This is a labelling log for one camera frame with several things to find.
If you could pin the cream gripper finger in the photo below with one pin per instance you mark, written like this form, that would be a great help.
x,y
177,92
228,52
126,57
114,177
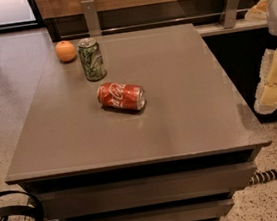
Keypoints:
x,y
266,92
258,12

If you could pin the red coke can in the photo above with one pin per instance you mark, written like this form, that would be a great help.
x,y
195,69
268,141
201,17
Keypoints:
x,y
121,96

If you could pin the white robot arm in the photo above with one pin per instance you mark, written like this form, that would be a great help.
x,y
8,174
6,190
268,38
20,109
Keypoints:
x,y
272,19

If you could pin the green soda can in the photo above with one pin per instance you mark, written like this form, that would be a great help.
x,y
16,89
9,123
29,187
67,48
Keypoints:
x,y
91,59

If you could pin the grey side counter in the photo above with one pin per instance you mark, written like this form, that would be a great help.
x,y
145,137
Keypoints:
x,y
218,29

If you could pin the white power strip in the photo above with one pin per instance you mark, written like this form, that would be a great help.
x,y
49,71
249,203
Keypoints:
x,y
263,177

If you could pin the grey drawer cabinet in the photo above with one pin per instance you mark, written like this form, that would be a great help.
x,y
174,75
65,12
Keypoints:
x,y
181,158

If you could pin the orange fruit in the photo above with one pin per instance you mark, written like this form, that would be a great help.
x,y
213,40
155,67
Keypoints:
x,y
65,51

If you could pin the right metal bracket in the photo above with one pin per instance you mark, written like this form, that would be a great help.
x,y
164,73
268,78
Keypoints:
x,y
229,14

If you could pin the metal bracket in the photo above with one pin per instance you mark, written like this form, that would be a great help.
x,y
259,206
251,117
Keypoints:
x,y
229,14
91,17

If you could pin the left metal bracket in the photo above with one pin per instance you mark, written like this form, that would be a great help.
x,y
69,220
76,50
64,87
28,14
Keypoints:
x,y
91,17

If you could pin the horizontal metal rail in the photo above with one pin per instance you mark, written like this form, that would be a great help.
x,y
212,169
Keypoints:
x,y
185,20

